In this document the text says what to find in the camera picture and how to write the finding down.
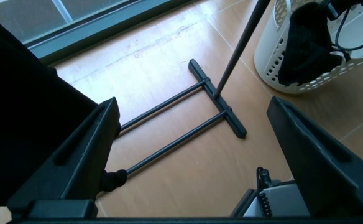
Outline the white laundry basket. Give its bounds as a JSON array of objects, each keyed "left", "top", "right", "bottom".
[{"left": 254, "top": 0, "right": 363, "bottom": 95}]

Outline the window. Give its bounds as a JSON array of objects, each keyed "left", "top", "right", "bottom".
[{"left": 0, "top": 0, "right": 195, "bottom": 65}]

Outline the black garment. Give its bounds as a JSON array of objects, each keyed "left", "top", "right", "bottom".
[{"left": 0, "top": 2, "right": 129, "bottom": 207}]

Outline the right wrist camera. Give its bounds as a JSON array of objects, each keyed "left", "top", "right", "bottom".
[{"left": 321, "top": 0, "right": 341, "bottom": 21}]

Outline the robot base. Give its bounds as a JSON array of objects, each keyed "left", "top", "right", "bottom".
[{"left": 230, "top": 166, "right": 311, "bottom": 218}]

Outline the black clothes rack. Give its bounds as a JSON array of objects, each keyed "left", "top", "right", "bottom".
[{"left": 119, "top": 0, "right": 272, "bottom": 177}]

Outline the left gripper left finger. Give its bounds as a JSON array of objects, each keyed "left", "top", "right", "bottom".
[{"left": 6, "top": 96, "right": 122, "bottom": 219}]

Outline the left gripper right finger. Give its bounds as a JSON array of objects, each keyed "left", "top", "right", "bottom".
[{"left": 265, "top": 95, "right": 363, "bottom": 218}]

